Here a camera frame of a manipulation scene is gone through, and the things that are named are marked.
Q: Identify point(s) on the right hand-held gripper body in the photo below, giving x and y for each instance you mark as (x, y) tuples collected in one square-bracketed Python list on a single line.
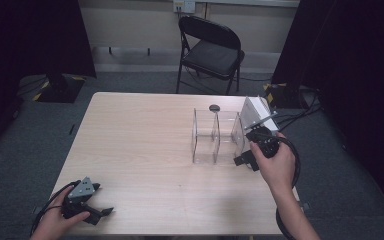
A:
[(268, 143)]

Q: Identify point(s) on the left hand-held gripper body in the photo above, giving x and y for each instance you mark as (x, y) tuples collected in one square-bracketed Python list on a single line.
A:
[(80, 191)]

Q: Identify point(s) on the white box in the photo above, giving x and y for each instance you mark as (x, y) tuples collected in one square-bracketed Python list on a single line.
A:
[(255, 110)]

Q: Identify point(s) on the clear acrylic book rack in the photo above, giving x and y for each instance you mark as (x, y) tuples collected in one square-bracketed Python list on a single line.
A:
[(205, 160)]

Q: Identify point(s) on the person's right hand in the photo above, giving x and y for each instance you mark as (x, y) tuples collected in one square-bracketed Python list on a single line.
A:
[(278, 170)]

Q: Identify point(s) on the person's left hand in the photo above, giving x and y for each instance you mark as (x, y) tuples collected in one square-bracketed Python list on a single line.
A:
[(53, 223)]

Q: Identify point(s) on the black stand base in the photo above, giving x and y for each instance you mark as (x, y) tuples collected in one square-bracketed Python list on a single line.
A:
[(60, 88), (281, 95)]

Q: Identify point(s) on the small black round disc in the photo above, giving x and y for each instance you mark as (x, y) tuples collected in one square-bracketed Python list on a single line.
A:
[(214, 107)]

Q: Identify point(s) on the black folding chair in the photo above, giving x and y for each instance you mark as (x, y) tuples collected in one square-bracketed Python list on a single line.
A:
[(210, 56)]

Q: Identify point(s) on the black curtain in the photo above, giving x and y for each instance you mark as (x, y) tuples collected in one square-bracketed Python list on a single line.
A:
[(20, 40), (356, 50)]

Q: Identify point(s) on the white wall outlet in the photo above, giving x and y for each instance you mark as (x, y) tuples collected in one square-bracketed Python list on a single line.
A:
[(184, 6)]

